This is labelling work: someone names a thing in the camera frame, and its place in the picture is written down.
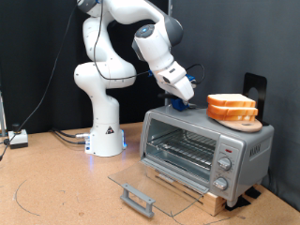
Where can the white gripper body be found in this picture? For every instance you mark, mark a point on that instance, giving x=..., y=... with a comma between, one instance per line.
x=176, y=82

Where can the fork with blue grip block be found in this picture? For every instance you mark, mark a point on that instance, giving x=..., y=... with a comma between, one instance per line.
x=178, y=106

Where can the white bread slice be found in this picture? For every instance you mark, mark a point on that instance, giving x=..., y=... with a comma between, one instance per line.
x=232, y=111
x=228, y=117
x=232, y=100

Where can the glass oven door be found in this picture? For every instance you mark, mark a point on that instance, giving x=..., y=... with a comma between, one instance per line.
x=139, y=206

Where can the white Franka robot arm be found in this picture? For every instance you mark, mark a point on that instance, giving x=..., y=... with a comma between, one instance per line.
x=103, y=125

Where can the silver toaster oven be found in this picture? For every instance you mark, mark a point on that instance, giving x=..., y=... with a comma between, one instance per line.
x=200, y=120

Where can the silver oven knob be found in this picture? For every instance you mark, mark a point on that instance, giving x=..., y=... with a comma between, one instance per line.
x=221, y=183
x=225, y=163

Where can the grey backdrop curtain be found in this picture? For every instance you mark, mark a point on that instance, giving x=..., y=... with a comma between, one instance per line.
x=234, y=37

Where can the vertical aluminium pole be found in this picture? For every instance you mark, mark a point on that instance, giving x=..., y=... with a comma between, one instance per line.
x=170, y=7

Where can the black metal bookend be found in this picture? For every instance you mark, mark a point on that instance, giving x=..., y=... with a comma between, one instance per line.
x=259, y=81

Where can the round wooden board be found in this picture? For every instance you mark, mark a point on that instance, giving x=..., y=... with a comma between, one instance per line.
x=247, y=126

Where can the black foam pad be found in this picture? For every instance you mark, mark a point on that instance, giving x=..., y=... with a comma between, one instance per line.
x=253, y=192
x=237, y=203

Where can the black backdrop curtain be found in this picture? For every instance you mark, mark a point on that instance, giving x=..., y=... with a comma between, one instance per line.
x=25, y=47

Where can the grey emergency stop box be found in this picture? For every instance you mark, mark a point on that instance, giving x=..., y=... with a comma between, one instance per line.
x=18, y=137

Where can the thin metal pole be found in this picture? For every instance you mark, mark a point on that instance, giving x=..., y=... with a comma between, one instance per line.
x=2, y=118

